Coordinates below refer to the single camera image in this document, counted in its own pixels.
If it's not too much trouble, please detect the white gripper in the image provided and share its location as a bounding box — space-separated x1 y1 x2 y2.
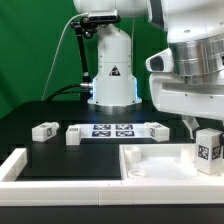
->
149 73 224 150

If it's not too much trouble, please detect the white square tabletop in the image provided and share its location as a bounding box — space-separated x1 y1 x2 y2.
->
118 143 224 181

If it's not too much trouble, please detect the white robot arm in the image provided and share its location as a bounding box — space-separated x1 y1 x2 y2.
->
73 0 224 131

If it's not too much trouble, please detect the white U-shaped fence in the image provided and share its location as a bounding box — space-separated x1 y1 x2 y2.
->
0 148 224 206

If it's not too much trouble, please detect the fiducial marker sheet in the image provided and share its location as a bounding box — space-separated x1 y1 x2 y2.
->
81 123 147 138

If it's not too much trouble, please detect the black cable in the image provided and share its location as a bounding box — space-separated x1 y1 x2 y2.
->
44 84 84 102

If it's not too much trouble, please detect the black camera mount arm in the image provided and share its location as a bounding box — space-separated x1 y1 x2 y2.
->
70 20 93 102

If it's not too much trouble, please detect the grey camera on mount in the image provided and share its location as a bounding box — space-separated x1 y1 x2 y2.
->
83 10 120 24

